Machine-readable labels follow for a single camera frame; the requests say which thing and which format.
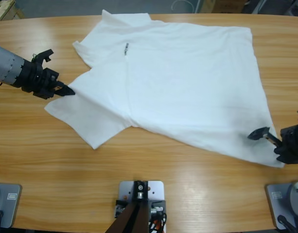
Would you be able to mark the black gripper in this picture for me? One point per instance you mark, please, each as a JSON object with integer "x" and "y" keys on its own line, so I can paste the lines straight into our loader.
{"x": 34, "y": 77}
{"x": 292, "y": 145}

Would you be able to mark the white t-shirt with black logo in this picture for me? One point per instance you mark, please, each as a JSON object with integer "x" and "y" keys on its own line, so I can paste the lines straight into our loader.
{"x": 175, "y": 85}

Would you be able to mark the round grey base disc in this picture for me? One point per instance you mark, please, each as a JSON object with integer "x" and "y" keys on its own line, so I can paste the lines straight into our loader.
{"x": 297, "y": 196}

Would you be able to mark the cardboard box stack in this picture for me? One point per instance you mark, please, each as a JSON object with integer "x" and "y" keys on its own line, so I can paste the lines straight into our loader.
{"x": 3, "y": 11}

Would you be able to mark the white mounting block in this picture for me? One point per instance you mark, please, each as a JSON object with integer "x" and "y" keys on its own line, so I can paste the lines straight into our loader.
{"x": 156, "y": 189}

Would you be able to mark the dark background equipment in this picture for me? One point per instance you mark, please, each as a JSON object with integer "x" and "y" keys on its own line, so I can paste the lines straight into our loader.
{"x": 272, "y": 7}

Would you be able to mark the brown cardboard box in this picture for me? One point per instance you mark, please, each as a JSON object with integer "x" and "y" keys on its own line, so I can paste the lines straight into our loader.
{"x": 224, "y": 6}

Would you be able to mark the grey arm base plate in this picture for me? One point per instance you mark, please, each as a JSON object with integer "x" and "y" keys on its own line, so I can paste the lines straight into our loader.
{"x": 10, "y": 201}
{"x": 276, "y": 201}

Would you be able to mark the dark camera post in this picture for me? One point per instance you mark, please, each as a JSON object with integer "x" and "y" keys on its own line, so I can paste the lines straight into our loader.
{"x": 136, "y": 216}

